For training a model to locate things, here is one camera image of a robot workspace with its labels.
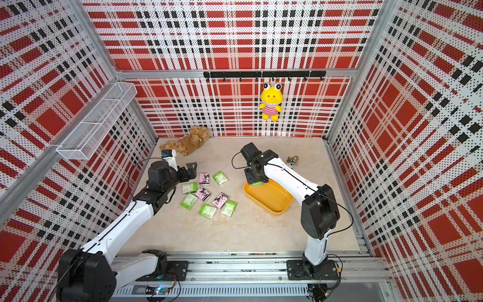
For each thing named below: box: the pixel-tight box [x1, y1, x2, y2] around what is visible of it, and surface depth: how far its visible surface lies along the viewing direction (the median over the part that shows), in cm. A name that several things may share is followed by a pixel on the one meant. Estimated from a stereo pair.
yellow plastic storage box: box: [243, 178, 295, 216], surface depth 97 cm
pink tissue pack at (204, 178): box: [198, 172, 210, 187], surface depth 100 cm
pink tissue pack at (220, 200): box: [211, 191, 230, 209], surface depth 93 cm
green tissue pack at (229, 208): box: [220, 199, 238, 218], surface depth 90 cm
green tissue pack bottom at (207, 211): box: [198, 203, 217, 219], surface depth 90 cm
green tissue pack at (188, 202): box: [179, 193, 198, 211], surface depth 93 cm
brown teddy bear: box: [159, 126, 211, 157], surface depth 110 cm
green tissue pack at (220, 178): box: [212, 171, 229, 185], surface depth 103 cm
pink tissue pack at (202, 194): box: [194, 187, 212, 202], surface depth 95 cm
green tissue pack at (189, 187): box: [182, 182, 199, 194], surface depth 98 cm
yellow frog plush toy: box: [258, 81, 284, 123], surface depth 95 cm
